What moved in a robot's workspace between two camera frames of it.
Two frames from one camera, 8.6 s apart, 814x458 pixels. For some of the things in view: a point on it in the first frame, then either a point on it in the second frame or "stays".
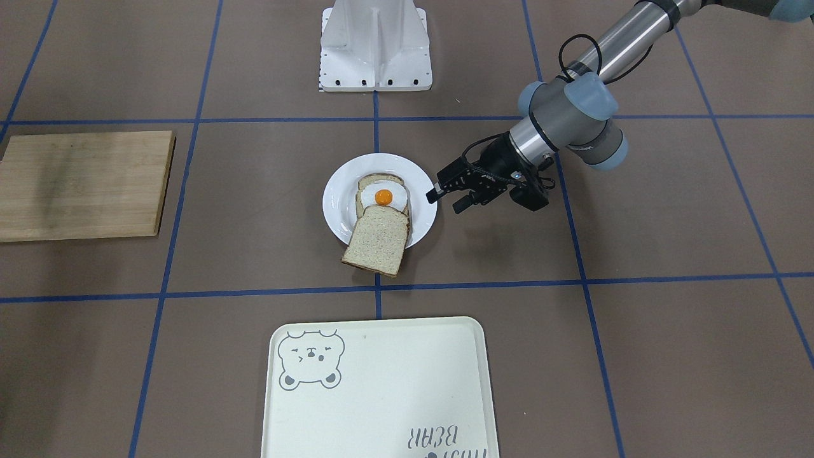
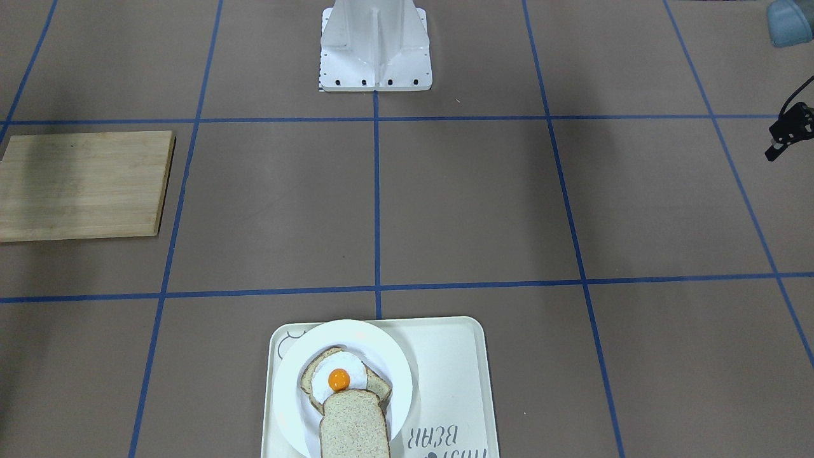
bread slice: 379,240 to 353,426
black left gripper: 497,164 to 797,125
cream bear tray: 400,387 stays
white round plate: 339,200 to 378,350
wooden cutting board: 84,186 stays
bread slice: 360,205 to 376,381
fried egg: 384,193 to 338,371
